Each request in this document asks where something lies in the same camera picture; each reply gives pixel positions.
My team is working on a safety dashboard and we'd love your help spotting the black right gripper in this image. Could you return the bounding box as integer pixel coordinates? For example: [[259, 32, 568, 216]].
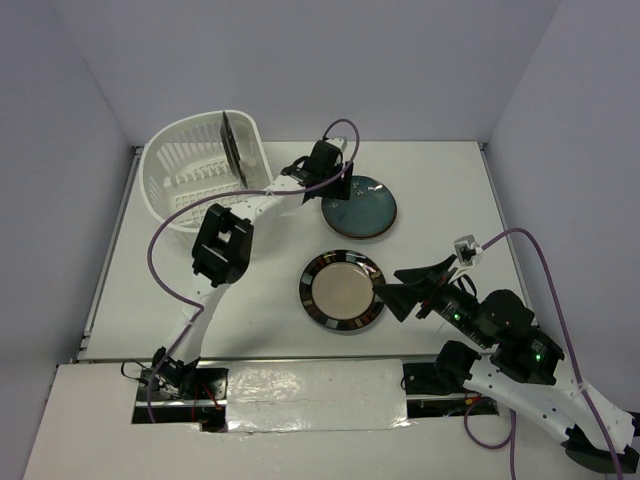
[[369, 252, 491, 347]]

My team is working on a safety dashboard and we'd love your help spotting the blue glazed ceramic plate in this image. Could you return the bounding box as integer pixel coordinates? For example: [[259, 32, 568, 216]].
[[321, 200, 398, 240]]

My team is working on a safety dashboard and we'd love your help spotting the teal plate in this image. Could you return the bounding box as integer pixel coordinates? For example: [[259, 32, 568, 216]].
[[321, 175, 398, 239]]

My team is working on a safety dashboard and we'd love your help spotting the beige plate with dark rim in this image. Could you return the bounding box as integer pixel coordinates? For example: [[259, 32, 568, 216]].
[[298, 249, 386, 335]]

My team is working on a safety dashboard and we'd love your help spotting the black plate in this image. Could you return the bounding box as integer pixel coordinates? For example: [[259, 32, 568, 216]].
[[219, 111, 249, 189]]

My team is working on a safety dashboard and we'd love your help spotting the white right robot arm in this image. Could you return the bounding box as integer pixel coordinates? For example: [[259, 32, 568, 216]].
[[374, 251, 639, 473]]

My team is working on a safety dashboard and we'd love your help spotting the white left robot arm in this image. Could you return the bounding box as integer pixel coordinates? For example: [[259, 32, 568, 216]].
[[147, 137, 353, 399]]

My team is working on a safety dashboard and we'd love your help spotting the white plastic dish rack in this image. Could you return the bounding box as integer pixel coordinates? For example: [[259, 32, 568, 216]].
[[139, 110, 273, 222]]

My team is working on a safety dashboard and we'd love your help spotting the silver foil tape sheet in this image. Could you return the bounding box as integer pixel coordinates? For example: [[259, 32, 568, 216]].
[[226, 359, 409, 433]]

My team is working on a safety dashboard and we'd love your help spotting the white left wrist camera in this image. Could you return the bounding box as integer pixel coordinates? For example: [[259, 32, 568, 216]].
[[321, 136, 348, 163]]

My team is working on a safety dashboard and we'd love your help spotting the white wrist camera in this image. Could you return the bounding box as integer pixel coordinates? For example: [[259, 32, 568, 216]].
[[321, 136, 348, 163], [454, 235, 483, 278]]

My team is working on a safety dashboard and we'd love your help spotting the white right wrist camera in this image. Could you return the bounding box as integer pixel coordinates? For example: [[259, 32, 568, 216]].
[[454, 235, 483, 278]]

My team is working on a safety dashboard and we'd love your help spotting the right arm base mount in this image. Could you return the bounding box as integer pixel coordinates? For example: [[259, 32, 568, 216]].
[[400, 362, 498, 419]]

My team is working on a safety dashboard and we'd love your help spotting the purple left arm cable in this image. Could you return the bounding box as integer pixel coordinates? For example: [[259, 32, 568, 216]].
[[148, 118, 361, 426]]

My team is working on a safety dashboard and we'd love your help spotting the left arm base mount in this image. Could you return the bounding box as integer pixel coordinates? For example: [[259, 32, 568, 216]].
[[120, 359, 229, 433]]

